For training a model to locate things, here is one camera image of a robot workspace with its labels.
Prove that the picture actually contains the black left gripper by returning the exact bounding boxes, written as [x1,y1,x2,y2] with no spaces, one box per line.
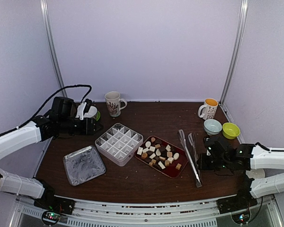
[59,117,104,136]

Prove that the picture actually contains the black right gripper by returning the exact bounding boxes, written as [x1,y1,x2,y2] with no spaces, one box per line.
[197,153,230,171]

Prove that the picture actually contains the white divided tin box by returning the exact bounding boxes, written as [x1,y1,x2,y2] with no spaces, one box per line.
[95,123,143,166]

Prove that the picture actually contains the metal serving tongs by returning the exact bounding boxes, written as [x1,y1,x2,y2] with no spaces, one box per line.
[177,129,202,188]

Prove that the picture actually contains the bunny print tin lid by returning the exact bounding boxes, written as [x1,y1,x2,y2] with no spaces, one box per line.
[63,146,106,186]

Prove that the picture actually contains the red chocolate tray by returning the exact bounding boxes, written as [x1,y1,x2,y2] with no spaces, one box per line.
[134,136,188,178]

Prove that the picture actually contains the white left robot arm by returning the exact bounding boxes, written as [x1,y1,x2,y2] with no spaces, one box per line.
[0,97,103,210]

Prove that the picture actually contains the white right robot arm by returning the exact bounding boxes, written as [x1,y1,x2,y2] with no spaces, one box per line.
[196,136,284,209]

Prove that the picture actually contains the white bowl green rim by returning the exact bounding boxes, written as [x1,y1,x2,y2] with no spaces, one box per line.
[83,106,98,118]

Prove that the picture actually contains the beige floral mug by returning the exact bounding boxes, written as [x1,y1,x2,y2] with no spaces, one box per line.
[105,91,127,117]

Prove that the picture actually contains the lime green bowl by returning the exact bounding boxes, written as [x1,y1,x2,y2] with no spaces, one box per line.
[222,122,240,140]

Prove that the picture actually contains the light blue bowl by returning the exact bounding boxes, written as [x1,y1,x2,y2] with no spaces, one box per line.
[204,119,222,135]

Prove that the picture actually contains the dark bowl white inside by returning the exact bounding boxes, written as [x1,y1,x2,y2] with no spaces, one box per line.
[246,169,266,179]

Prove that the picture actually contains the white mug yellow inside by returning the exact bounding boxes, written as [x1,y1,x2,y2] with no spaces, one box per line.
[198,98,219,120]

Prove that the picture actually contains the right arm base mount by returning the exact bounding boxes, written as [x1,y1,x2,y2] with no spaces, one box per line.
[217,196,257,225]

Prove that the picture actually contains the metal front rail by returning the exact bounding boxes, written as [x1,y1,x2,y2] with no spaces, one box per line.
[15,197,282,227]

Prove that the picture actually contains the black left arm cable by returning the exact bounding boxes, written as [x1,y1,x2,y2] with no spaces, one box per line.
[15,84,93,130]

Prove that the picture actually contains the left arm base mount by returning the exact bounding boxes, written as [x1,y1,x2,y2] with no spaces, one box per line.
[33,196,75,227]

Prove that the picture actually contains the left aluminium frame post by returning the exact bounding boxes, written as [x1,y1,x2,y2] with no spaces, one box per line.
[40,0,65,88]

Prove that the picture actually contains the aluminium frame post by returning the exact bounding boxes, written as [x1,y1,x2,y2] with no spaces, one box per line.
[220,0,249,106]
[40,0,65,88]

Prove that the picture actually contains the right aluminium frame post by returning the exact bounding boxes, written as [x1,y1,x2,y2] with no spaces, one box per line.
[220,0,249,106]

